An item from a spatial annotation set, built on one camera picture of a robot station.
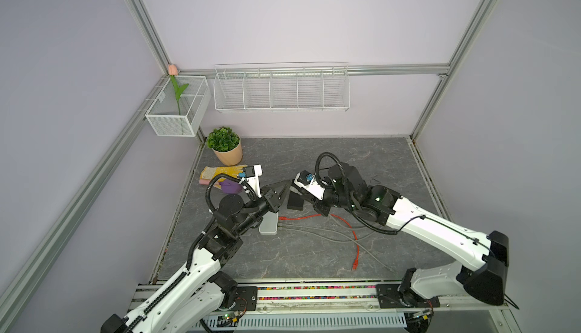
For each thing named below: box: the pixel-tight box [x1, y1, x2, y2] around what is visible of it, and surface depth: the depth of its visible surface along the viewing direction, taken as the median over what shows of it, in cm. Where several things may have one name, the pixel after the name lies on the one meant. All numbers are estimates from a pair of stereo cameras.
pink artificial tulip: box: [167, 63, 190, 116], surface depth 92 cm
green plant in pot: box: [206, 126, 243, 167], surface depth 104 cm
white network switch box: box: [258, 211, 279, 236], surface depth 90 cm
